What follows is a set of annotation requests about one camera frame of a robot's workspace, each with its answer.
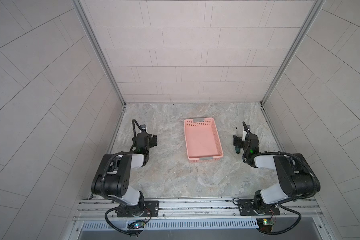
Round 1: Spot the green black handled screwdriver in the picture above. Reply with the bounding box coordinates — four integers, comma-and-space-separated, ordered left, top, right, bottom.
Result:
234, 128, 241, 154

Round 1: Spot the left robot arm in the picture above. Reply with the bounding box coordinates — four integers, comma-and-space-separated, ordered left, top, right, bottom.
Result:
91, 133, 158, 217

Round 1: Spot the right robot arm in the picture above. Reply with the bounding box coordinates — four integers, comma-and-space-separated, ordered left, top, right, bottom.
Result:
233, 133, 321, 215

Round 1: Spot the pink perforated plastic bin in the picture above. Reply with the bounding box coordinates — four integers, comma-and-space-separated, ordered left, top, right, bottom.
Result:
184, 118, 224, 163

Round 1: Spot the right green circuit board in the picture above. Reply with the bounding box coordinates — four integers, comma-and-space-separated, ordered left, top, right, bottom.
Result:
256, 219, 275, 233

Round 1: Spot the green circuit board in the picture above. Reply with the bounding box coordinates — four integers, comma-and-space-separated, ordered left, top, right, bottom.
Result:
256, 219, 275, 233
128, 221, 146, 230

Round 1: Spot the left green circuit board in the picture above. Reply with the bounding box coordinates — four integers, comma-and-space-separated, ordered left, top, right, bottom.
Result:
128, 221, 146, 230

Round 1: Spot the right corner aluminium profile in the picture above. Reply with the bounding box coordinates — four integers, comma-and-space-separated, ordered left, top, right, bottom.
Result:
260, 0, 325, 105

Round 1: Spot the corner aluminium profile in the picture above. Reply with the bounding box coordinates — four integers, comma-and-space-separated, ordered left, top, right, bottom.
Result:
260, 0, 325, 105
72, 0, 126, 108

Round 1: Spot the left corner aluminium profile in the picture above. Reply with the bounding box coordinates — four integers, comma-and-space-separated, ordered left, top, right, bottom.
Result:
72, 0, 126, 108

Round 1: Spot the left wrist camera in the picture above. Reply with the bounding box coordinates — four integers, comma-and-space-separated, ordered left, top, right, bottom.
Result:
139, 125, 147, 132

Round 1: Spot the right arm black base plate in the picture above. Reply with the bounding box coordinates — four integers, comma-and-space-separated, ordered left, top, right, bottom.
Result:
234, 199, 280, 218

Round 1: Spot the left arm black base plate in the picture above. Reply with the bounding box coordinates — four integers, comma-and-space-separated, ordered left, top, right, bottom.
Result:
116, 201, 160, 218

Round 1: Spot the aluminium mounting rail frame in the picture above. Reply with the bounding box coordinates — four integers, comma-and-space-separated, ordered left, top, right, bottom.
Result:
66, 196, 334, 240

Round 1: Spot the right black corrugated cable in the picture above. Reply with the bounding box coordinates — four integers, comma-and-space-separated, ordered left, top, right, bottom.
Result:
257, 203, 302, 236

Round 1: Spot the black corrugated cable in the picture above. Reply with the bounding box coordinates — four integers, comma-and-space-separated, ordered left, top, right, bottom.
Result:
104, 205, 152, 237
257, 203, 302, 236

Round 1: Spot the left black corrugated cable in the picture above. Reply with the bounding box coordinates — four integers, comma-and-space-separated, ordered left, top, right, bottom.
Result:
104, 205, 152, 237

